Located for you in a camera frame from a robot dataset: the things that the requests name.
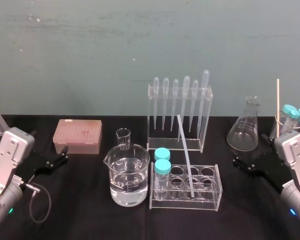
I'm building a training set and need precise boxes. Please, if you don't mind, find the large glass beaker with water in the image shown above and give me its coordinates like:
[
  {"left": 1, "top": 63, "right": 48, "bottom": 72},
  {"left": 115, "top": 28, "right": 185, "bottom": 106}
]
[{"left": 102, "top": 144, "right": 151, "bottom": 207}]

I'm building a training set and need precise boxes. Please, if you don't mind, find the clear glass stirring rod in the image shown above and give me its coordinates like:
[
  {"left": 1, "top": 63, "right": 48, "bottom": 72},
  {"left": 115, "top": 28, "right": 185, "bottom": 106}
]
[{"left": 176, "top": 114, "right": 197, "bottom": 200}]

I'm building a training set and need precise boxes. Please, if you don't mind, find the glass conical flask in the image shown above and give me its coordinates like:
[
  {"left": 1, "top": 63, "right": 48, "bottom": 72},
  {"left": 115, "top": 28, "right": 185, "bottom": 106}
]
[{"left": 226, "top": 95, "right": 262, "bottom": 152}]

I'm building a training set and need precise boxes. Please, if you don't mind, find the clear acrylic pipette rack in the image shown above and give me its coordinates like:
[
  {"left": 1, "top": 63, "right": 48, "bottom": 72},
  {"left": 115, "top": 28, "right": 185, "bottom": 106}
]
[{"left": 146, "top": 83, "right": 214, "bottom": 153}]

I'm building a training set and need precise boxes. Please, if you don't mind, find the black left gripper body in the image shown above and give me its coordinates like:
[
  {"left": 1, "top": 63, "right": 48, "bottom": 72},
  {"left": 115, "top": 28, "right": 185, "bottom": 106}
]
[{"left": 13, "top": 147, "right": 52, "bottom": 187}]

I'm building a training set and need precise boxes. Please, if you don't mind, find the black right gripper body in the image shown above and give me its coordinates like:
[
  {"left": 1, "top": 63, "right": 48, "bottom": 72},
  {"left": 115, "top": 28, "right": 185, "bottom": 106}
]
[{"left": 253, "top": 149, "right": 294, "bottom": 194}]

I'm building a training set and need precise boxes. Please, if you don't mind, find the clear acrylic tube rack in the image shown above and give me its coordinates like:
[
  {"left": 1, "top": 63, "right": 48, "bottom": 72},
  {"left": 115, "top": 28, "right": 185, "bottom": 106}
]
[{"left": 147, "top": 160, "right": 224, "bottom": 205}]

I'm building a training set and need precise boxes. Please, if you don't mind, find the medium clear plastic pipette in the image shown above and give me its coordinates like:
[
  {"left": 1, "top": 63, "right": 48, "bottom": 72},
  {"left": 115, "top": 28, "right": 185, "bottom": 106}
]
[{"left": 177, "top": 75, "right": 191, "bottom": 142}]

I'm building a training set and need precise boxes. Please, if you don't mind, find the thin wooden stick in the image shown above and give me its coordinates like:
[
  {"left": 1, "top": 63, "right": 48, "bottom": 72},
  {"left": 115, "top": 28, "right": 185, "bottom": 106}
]
[{"left": 275, "top": 78, "right": 281, "bottom": 139}]

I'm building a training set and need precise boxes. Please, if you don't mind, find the black table cloth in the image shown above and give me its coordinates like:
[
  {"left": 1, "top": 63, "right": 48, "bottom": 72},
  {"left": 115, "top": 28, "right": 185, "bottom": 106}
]
[{"left": 0, "top": 114, "right": 300, "bottom": 240}]

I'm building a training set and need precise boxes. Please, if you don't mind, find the short clear plastic pipette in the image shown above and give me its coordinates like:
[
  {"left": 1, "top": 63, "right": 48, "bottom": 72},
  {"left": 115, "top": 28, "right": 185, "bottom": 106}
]
[
  {"left": 170, "top": 78, "right": 180, "bottom": 132},
  {"left": 188, "top": 79, "right": 200, "bottom": 133},
  {"left": 161, "top": 77, "right": 170, "bottom": 132}
]

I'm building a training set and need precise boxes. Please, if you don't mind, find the small empty glass beaker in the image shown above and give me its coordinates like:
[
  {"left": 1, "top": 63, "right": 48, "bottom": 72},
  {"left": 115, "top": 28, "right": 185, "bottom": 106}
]
[{"left": 115, "top": 127, "right": 132, "bottom": 151}]

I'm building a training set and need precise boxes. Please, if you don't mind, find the pink pipette tip box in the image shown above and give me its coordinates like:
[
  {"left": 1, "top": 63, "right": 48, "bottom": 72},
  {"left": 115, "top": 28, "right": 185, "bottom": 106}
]
[{"left": 52, "top": 118, "right": 103, "bottom": 155}]

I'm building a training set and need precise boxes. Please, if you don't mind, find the thin dark gripper cable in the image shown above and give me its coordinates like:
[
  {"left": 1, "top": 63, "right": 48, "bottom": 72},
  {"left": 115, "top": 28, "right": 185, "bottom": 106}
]
[{"left": 22, "top": 174, "right": 53, "bottom": 224}]

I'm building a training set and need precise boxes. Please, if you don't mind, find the glass beaker holding tubes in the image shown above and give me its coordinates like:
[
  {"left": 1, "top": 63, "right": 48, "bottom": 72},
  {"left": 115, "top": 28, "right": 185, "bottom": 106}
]
[{"left": 269, "top": 110, "right": 300, "bottom": 141}]

